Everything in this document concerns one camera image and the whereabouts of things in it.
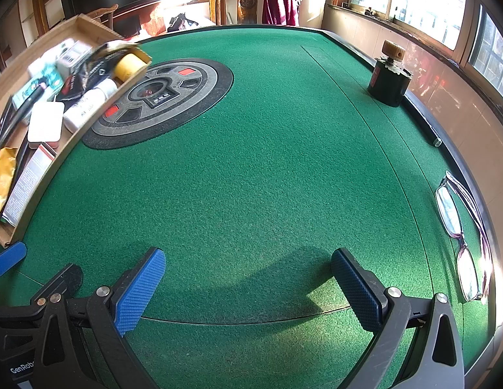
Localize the curved rail wooden chair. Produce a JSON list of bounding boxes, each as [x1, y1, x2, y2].
[[79, 4, 120, 29]]

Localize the black zipper pouch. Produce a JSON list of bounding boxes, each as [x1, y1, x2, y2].
[[59, 42, 130, 102]]

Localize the cardboard box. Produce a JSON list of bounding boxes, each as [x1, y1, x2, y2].
[[0, 13, 150, 248]]

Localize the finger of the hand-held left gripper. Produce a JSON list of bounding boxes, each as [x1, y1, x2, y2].
[[30, 263, 84, 304], [0, 241, 28, 278]]

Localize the round grey table control panel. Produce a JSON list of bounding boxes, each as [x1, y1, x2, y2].
[[82, 57, 234, 150]]

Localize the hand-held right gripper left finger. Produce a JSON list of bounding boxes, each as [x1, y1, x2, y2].
[[34, 246, 167, 389]]

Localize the black marker pink end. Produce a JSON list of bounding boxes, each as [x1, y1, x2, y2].
[[14, 81, 49, 114]]

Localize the white cylindrical lotion bottle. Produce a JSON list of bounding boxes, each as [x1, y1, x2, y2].
[[63, 78, 119, 133]]

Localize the yellow round jar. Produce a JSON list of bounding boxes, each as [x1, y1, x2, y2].
[[114, 51, 149, 84]]

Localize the cartoon print tissue pack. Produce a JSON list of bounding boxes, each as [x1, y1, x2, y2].
[[12, 63, 63, 106]]

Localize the gold foil packet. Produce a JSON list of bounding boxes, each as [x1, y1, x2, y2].
[[0, 146, 19, 219]]

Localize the red wooden tv cabinet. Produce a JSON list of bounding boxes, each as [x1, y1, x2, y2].
[[114, 2, 169, 39]]

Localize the black bottle wooden lid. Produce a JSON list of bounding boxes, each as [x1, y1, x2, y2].
[[367, 40, 413, 108]]

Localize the window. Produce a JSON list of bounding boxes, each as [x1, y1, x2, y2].
[[328, 0, 503, 102]]

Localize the red white printed box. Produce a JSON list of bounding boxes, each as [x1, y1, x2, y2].
[[1, 143, 57, 225]]

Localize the black clothing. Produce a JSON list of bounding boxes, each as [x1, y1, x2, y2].
[[166, 13, 199, 33]]

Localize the white rounded tin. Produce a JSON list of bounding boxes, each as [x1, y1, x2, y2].
[[27, 100, 66, 148]]

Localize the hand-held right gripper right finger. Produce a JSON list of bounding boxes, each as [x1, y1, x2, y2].
[[331, 248, 466, 389]]

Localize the purple frame eyeglasses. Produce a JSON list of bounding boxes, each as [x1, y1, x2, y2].
[[435, 170, 493, 304]]

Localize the carved back wooden chair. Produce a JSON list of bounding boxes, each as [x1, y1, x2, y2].
[[209, 0, 305, 27]]

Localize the small white paper box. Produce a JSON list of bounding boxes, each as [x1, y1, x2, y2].
[[56, 40, 94, 79]]

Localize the dark red cloth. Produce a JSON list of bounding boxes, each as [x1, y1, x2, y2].
[[263, 0, 304, 27]]

